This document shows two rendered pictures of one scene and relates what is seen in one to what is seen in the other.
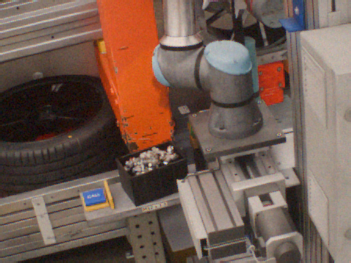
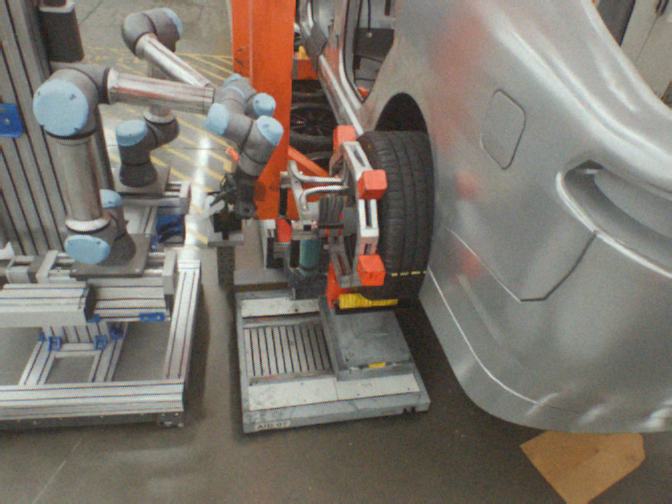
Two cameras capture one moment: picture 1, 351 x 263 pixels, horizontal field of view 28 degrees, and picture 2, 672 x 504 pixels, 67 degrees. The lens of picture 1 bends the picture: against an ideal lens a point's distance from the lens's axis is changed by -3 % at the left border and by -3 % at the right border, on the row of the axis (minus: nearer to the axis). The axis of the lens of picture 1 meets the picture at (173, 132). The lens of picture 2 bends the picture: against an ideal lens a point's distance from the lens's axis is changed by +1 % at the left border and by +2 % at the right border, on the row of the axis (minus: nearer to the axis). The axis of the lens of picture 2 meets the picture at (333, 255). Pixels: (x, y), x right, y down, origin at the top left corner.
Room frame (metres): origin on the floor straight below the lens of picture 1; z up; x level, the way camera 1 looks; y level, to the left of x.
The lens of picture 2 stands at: (2.34, -2.01, 1.95)
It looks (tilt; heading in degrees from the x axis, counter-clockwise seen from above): 39 degrees down; 84
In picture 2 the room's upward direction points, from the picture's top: 7 degrees clockwise
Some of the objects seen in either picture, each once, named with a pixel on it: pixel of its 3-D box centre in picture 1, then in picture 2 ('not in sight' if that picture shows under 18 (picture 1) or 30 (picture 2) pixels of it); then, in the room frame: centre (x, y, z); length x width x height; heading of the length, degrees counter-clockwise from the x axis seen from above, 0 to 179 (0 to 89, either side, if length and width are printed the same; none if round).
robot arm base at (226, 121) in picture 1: (233, 109); (137, 167); (1.69, -0.17, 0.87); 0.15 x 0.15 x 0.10
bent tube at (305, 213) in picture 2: not in sight; (326, 192); (2.45, -0.52, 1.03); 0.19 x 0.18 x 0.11; 10
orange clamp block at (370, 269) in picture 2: not in sight; (370, 270); (2.61, -0.71, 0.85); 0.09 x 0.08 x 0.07; 100
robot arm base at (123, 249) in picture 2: not in sight; (110, 240); (1.73, -0.66, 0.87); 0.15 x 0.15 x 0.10
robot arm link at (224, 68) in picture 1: (226, 70); (134, 140); (1.69, -0.16, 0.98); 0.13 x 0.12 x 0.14; 58
